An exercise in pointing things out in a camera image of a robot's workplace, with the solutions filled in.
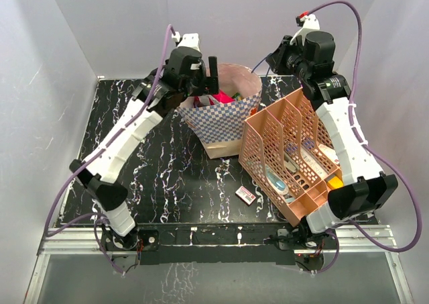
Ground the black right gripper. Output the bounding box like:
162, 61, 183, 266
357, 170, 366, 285
267, 36, 312, 82

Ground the pink snack bag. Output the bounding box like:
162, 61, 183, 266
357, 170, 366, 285
194, 91, 234, 107

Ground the checkered paper bag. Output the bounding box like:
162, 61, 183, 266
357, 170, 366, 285
178, 63, 263, 159

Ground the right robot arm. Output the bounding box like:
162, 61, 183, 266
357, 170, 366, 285
266, 31, 398, 248

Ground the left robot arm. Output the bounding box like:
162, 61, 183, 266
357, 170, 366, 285
70, 46, 219, 250

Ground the green snack packet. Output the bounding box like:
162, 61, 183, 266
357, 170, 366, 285
232, 93, 243, 101

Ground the pink mesh file organizer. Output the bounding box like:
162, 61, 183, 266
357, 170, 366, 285
239, 89, 343, 226

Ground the yellow object in organizer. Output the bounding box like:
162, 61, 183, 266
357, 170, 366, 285
326, 175, 344, 190

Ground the blue tape dispenser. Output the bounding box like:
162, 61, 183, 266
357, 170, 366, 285
265, 166, 289, 196

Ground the small red white box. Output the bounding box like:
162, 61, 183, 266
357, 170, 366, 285
235, 186, 256, 206

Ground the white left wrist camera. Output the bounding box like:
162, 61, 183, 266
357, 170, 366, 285
172, 32, 200, 52

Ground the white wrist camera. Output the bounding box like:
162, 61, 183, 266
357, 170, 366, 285
172, 32, 200, 52
290, 12, 320, 45

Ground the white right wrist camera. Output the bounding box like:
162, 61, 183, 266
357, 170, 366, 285
290, 12, 320, 45

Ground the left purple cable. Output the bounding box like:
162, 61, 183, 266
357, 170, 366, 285
43, 23, 178, 274

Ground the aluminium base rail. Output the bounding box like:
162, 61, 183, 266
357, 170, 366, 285
24, 223, 395, 303

